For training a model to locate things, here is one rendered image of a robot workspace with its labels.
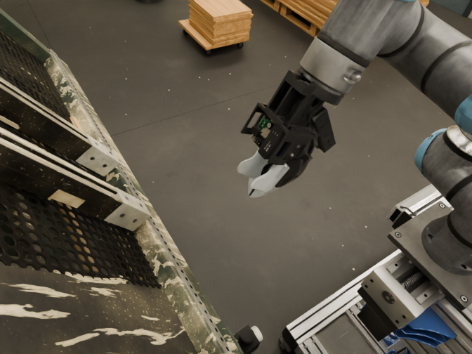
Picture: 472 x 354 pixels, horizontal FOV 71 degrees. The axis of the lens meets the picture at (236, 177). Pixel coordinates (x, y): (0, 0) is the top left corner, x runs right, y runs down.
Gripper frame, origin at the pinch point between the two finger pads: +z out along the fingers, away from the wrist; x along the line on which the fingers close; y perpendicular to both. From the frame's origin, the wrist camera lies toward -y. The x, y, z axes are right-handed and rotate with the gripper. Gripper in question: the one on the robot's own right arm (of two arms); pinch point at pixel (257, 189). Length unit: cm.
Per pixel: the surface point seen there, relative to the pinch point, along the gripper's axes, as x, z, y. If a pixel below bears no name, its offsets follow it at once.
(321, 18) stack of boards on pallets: -227, -23, -279
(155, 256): -19.1, 44.0, -6.9
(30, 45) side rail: -132, 41, 3
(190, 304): -2.3, 42.1, -8.4
